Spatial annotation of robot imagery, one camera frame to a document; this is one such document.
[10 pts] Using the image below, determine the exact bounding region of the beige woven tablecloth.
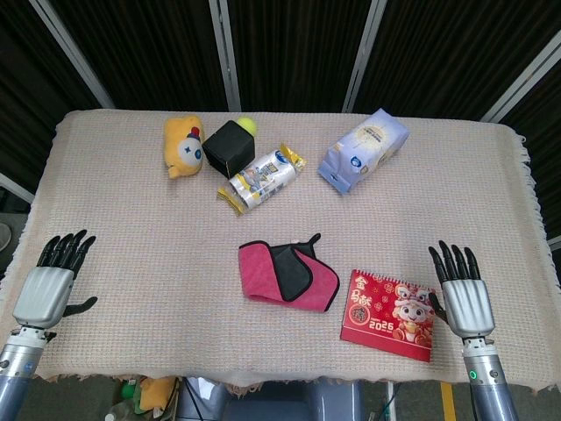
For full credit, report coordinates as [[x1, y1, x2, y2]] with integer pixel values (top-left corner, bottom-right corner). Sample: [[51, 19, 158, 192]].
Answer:
[[0, 108, 561, 394]]

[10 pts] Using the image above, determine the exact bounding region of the black cable under table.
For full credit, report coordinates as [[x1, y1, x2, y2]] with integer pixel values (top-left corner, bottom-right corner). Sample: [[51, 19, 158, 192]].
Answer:
[[181, 375, 207, 421]]

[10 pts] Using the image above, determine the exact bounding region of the pale blue tissue pack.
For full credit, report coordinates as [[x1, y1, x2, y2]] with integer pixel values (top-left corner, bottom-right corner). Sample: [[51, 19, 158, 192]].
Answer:
[[316, 107, 411, 196]]

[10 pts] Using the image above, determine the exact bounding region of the red 2026 desk calendar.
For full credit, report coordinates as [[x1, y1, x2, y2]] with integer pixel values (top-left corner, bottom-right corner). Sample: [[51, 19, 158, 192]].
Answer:
[[339, 268, 439, 364]]

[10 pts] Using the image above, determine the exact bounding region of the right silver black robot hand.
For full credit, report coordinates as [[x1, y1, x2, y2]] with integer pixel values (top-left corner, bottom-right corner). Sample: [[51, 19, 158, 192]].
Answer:
[[428, 239, 496, 339]]

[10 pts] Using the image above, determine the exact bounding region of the black cube box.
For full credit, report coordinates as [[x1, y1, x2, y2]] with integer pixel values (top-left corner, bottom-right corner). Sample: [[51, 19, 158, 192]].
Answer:
[[201, 120, 258, 180]]

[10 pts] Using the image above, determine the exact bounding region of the yellow plush toy with face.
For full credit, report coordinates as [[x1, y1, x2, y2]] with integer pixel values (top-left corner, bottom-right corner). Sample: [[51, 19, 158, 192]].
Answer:
[[163, 113, 207, 180]]

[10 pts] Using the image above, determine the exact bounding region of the white table leg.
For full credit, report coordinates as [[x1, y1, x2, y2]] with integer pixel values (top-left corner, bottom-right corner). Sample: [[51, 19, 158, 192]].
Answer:
[[385, 380, 398, 421]]

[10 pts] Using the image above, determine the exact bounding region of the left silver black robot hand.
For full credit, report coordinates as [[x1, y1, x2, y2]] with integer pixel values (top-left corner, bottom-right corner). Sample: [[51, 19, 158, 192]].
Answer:
[[11, 229, 99, 330]]

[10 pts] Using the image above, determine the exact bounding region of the white yellow trash bag pack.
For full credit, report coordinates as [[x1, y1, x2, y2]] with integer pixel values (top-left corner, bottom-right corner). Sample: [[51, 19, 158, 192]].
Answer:
[[217, 142, 308, 218]]

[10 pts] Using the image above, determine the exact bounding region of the pink and black cloth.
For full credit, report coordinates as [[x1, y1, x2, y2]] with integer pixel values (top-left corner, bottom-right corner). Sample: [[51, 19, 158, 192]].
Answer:
[[238, 232, 342, 315]]

